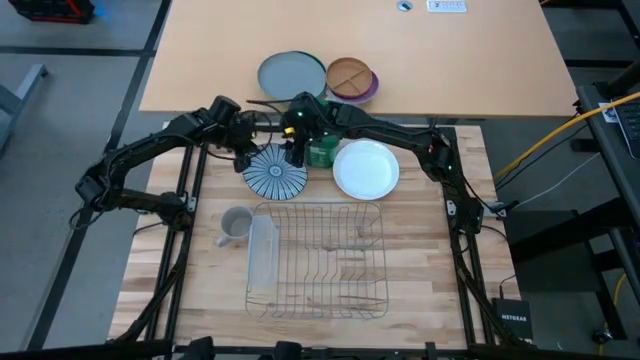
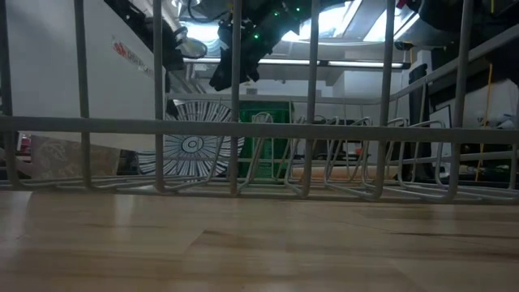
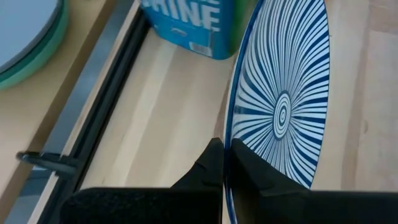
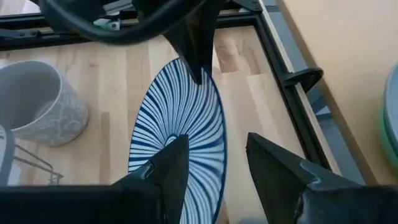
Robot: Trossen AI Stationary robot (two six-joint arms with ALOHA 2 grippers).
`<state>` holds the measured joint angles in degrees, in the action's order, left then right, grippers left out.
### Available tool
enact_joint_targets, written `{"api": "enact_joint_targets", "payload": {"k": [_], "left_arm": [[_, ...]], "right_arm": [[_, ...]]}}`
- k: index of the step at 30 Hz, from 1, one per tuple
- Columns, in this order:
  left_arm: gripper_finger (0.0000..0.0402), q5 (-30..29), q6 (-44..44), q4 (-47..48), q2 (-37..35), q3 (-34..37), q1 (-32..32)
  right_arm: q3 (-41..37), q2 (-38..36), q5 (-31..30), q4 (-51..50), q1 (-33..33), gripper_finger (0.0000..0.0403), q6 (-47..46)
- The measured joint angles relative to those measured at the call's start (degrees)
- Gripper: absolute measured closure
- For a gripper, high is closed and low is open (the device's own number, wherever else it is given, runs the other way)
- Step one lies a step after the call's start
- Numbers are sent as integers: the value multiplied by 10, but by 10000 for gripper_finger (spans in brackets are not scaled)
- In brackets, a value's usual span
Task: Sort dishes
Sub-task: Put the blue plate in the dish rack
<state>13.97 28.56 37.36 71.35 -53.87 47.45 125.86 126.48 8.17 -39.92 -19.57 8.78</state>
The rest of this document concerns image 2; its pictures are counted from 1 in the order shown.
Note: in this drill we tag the beige patterned cloth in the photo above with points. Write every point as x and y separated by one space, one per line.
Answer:
73 158

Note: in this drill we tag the blue rimmed patterned plate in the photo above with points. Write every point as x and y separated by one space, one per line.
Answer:
192 146

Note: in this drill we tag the crumpled white cloth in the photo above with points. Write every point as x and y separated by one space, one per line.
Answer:
509 121

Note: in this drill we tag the white box with red logo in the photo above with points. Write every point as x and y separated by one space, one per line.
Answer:
48 61

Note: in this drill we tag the long fluorescent ceiling light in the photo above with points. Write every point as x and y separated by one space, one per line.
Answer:
357 64

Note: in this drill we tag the red and black item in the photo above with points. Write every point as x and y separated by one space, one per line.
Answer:
24 146

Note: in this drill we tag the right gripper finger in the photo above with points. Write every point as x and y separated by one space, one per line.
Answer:
221 75
251 69

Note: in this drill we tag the green detergent box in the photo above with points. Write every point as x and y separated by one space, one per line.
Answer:
281 113

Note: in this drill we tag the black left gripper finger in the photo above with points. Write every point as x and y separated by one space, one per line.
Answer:
168 85

